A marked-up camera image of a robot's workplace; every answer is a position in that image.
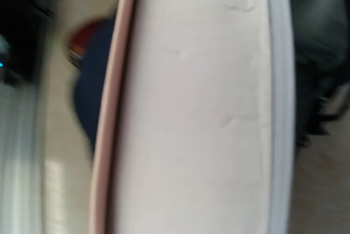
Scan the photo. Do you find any navy blue student backpack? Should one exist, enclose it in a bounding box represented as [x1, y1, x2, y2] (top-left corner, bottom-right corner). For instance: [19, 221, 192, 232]
[73, 17, 115, 156]

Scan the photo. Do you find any pink paperback book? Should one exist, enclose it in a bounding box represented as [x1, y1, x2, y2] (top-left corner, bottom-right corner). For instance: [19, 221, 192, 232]
[89, 0, 295, 233]

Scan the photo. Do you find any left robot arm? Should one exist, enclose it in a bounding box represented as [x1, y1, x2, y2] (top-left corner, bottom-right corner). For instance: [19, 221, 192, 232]
[1, 0, 55, 233]

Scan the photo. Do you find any red floral plate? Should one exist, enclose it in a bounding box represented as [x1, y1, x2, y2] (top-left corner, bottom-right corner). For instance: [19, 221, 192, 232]
[65, 18, 104, 69]

